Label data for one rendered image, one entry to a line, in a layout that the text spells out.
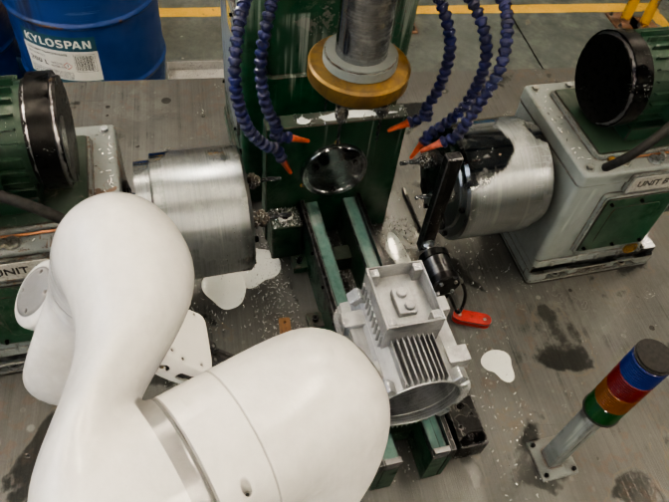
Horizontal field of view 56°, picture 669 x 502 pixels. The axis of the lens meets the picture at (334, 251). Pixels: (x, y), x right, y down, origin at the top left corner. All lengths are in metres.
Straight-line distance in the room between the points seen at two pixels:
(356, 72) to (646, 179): 0.65
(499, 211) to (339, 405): 0.97
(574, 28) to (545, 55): 0.38
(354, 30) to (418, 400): 0.64
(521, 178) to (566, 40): 2.78
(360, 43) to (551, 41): 2.99
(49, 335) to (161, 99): 1.29
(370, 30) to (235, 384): 0.76
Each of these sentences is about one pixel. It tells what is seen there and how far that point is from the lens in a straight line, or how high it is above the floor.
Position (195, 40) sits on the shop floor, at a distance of 3.56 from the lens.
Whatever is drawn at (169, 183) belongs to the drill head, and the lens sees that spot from 1.16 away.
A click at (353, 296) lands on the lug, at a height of 1.09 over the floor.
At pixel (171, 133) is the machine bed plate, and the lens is 1.79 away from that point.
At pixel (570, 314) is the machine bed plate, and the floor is 0.80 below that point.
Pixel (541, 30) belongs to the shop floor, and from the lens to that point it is 4.07.
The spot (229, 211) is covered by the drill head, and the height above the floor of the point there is 1.13.
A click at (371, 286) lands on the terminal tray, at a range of 1.05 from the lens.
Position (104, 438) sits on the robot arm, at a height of 1.65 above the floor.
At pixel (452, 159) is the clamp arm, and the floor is 1.25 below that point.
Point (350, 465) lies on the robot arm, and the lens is 0.42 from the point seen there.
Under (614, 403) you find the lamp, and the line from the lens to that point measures 1.11.
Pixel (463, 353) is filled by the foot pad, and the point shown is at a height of 1.07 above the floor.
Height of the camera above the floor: 1.99
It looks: 52 degrees down
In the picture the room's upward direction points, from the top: 9 degrees clockwise
